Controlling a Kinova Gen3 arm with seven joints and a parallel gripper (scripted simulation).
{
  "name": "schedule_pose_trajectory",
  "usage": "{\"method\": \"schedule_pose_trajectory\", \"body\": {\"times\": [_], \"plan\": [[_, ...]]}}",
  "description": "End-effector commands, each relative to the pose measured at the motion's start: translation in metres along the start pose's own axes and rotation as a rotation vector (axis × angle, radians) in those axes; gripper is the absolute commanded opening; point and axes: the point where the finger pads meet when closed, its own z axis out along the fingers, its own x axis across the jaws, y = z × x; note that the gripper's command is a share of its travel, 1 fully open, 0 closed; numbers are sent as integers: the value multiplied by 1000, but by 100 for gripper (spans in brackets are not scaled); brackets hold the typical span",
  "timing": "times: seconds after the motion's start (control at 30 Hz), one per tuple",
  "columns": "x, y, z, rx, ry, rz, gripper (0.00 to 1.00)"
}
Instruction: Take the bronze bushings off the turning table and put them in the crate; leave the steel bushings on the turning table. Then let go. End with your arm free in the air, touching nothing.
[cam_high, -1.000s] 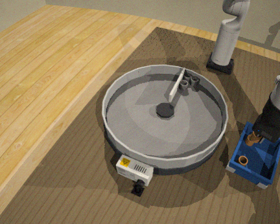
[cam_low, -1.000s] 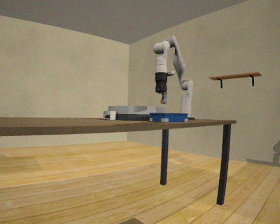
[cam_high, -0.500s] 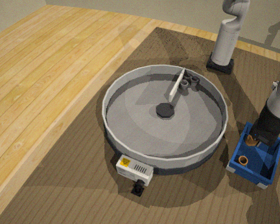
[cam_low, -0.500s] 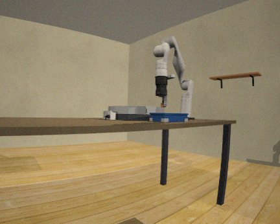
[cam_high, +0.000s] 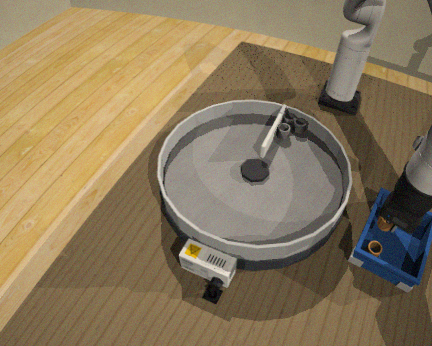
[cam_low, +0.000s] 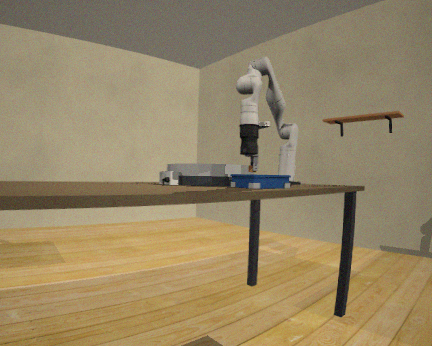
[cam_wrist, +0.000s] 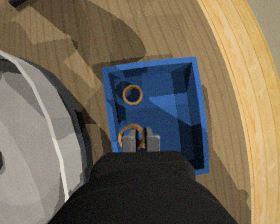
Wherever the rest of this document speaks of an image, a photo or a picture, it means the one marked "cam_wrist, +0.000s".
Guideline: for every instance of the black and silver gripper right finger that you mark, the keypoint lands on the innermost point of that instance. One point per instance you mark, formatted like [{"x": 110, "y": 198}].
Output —
[{"x": 152, "y": 142}]

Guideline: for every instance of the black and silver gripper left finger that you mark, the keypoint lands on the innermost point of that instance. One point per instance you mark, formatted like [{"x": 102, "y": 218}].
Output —
[{"x": 128, "y": 142}]

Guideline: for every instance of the blue crate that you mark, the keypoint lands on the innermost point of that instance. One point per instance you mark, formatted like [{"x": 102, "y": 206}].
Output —
[{"x": 172, "y": 106}]

